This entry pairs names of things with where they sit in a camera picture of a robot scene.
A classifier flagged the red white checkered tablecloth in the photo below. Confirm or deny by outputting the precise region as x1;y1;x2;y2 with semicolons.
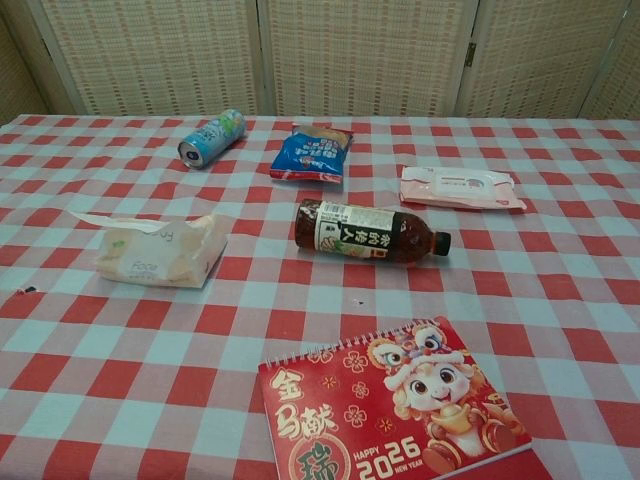
0;113;640;480

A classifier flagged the woven folding screen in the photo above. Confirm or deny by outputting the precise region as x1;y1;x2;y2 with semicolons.
0;0;640;122

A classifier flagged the dark tea bottle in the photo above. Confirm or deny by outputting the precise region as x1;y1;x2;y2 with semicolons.
293;198;453;263

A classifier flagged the soft tissue pack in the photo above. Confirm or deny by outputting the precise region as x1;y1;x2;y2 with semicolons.
66;209;229;291

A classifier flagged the blue snack bag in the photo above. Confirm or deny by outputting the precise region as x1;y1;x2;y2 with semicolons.
269;123;355;184

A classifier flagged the pink wet wipes pack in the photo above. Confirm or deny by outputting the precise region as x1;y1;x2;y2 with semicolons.
399;165;528;211

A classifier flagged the red 2026 desk calendar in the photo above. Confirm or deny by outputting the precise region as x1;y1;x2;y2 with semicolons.
257;315;534;480

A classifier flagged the blue drink can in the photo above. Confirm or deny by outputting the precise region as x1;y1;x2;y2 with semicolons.
178;108;247;170

